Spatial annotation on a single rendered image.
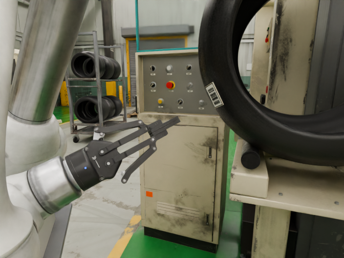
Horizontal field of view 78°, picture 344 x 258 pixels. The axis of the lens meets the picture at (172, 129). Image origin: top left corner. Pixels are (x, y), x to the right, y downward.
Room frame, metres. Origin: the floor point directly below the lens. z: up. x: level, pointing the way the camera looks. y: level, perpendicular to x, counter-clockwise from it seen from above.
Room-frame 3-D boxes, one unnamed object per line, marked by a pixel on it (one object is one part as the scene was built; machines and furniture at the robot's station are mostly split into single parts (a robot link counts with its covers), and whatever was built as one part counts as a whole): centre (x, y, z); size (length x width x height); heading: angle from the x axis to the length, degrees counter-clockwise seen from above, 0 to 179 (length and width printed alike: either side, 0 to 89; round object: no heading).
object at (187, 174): (1.43, -0.10, 0.63); 0.56 x 0.41 x 1.27; 70
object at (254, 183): (0.65, -0.25, 0.83); 0.36 x 0.09 x 0.06; 160
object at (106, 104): (4.36, 1.47, 0.96); 1.36 x 0.71 x 1.92; 169
